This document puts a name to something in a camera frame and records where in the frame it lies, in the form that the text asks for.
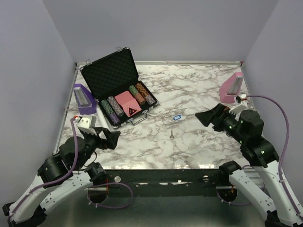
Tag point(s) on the brown poker chip stack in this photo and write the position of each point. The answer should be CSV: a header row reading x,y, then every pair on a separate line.
x,y
140,99

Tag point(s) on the poker chip row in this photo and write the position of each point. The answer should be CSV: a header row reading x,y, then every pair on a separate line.
x,y
110,112
116,107

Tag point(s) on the blue key tag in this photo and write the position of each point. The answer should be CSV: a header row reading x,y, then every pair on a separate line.
x,y
177,117

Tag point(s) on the pink playing card deck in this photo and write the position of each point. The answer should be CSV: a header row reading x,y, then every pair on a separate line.
x,y
128,103

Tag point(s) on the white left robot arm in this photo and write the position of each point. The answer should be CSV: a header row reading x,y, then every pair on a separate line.
x,y
60,176

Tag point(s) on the green poker chip stack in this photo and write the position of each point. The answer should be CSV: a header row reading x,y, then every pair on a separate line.
x,y
133,90

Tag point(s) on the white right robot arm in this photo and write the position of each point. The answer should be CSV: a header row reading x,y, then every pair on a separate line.
x,y
278,206

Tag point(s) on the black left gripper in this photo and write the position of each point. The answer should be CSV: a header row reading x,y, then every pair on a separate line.
x,y
112,138

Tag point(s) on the grey poker chip stack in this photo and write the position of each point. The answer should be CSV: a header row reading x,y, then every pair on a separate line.
x,y
149,99

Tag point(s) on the pink metronome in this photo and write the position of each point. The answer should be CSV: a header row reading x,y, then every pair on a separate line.
x,y
231,88

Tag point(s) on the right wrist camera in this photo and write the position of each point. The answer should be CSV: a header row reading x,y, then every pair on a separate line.
x,y
242,104

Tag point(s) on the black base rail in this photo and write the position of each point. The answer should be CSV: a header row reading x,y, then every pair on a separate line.
x,y
169,183

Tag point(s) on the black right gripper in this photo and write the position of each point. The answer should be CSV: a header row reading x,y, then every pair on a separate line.
x,y
216,116

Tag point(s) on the poker chip row left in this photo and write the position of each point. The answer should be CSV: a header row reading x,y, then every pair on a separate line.
x,y
110,112

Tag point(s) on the orange poker chip stack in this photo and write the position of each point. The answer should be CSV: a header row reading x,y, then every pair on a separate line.
x,y
141,89

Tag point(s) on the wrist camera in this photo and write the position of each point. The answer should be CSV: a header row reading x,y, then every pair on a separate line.
x,y
242,104
86,124

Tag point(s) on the black poker chip case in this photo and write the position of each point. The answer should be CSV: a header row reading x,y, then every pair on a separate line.
x,y
111,76

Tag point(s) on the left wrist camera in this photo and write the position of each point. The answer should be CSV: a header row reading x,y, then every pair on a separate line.
x,y
86,124

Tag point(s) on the purple metronome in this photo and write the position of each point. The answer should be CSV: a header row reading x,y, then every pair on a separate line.
x,y
85,100

